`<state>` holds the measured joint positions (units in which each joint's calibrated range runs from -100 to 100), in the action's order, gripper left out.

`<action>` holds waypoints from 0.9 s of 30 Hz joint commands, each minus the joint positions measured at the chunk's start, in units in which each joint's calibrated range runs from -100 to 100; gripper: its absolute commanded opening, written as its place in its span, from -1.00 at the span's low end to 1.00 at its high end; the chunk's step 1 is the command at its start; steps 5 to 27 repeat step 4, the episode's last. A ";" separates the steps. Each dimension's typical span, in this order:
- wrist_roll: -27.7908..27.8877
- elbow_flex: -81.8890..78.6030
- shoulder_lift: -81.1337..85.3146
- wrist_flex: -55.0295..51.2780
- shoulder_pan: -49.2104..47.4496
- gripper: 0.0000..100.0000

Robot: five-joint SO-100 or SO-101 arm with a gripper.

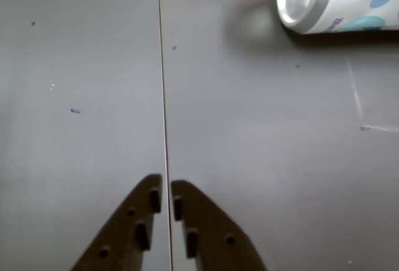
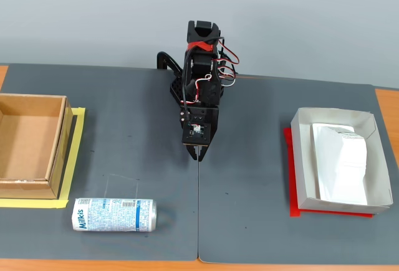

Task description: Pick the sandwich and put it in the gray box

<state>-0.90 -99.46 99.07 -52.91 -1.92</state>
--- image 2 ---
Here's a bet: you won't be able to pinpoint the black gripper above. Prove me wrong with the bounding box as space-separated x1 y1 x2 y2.
183 105 220 163

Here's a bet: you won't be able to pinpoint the white sandwich pack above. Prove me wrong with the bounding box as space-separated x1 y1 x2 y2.
309 122 369 206

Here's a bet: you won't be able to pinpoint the gray paper box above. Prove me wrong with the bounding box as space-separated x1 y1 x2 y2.
290 106 394 217

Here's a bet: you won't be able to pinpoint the brown cardboard box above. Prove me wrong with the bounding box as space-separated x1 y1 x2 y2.
0 93 74 201

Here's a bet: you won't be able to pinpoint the dark gray table mat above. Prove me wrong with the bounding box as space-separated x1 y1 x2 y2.
197 73 399 266
0 62 201 261

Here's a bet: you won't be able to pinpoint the black table clamp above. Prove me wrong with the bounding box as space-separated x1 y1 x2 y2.
155 51 184 76

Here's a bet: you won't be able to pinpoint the white blue Milkis can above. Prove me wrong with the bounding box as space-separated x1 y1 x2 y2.
71 197 158 232

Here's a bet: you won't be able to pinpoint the red paper sheet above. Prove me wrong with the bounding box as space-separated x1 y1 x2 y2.
282 127 374 219

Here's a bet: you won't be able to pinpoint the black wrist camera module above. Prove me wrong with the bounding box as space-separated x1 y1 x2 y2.
181 121 213 146

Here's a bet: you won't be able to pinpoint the black camera cable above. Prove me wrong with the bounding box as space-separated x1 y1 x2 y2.
181 36 225 126

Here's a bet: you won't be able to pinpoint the red white servo wires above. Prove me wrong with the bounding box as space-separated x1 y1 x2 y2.
190 36 241 103

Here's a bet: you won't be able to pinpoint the yellow tape frame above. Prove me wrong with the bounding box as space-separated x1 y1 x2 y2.
0 106 87 210

